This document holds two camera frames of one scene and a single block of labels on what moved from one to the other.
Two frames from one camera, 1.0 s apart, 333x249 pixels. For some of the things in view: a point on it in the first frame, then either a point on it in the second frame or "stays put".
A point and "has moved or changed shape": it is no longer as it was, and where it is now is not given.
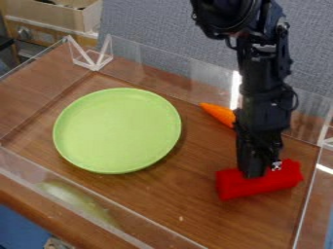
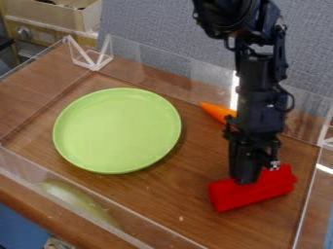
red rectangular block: [235, 185] has moved or changed shape
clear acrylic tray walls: [116, 133] stays put
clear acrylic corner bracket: [81, 57] stays put
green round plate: [117, 130] stays put
